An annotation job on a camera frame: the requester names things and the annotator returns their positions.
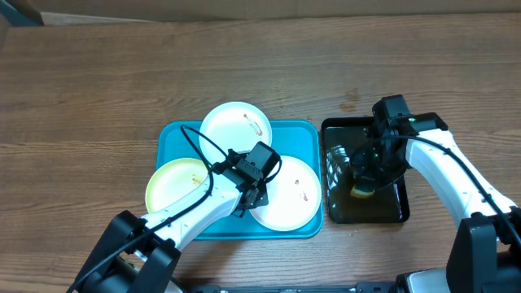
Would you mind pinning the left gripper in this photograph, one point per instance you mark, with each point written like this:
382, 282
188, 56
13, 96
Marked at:
261, 198

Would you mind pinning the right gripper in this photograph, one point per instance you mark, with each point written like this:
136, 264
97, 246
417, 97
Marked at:
367, 175

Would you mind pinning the white plate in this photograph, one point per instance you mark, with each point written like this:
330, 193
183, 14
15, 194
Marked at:
294, 197
238, 126

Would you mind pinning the green yellow sponge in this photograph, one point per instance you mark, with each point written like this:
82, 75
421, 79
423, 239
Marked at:
362, 191

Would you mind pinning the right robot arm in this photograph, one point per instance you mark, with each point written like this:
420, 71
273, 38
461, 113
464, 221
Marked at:
485, 255

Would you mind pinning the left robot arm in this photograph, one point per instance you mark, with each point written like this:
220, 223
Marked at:
139, 254

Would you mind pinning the black water tray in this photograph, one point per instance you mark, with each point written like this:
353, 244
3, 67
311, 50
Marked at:
340, 138

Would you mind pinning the teal plastic tray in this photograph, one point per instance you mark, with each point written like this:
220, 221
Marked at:
296, 138

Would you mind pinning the yellow plate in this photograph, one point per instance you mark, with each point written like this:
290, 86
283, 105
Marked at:
172, 181

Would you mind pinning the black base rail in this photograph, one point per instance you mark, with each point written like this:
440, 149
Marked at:
361, 287

